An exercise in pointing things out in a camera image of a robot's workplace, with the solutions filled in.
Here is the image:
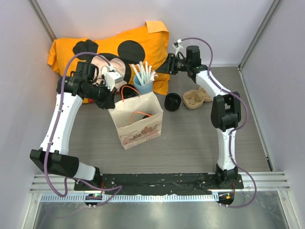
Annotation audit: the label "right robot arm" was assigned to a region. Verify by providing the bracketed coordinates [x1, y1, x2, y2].
[156, 43, 241, 188]

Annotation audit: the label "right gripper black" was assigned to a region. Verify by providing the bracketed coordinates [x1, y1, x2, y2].
[155, 53, 190, 75]

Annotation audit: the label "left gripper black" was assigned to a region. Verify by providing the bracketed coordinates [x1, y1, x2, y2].
[85, 80, 117, 110]

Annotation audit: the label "paper takeout bag orange handles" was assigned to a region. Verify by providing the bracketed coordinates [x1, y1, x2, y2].
[108, 92, 163, 150]

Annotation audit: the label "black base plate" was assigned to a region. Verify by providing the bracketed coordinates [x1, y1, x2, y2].
[73, 172, 244, 196]

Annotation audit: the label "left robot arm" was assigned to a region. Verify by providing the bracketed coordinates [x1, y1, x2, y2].
[30, 62, 123, 190]

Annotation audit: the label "blue cup straw holder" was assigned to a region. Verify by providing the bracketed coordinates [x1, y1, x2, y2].
[133, 75, 153, 94]

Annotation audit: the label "purple cable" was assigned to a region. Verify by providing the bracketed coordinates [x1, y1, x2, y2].
[177, 37, 257, 208]
[44, 52, 123, 219]

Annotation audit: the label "black cup stack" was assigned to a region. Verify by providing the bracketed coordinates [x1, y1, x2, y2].
[120, 84, 139, 99]

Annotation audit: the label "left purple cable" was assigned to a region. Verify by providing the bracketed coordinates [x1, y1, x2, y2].
[44, 52, 123, 219]

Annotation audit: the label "orange Mickey Mouse pillow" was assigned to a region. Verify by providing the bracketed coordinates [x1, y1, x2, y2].
[47, 21, 169, 88]

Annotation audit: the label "aluminium rail frame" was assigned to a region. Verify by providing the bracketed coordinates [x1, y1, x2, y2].
[30, 172, 290, 205]

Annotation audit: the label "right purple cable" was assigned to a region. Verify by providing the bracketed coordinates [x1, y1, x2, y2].
[177, 37, 257, 208]

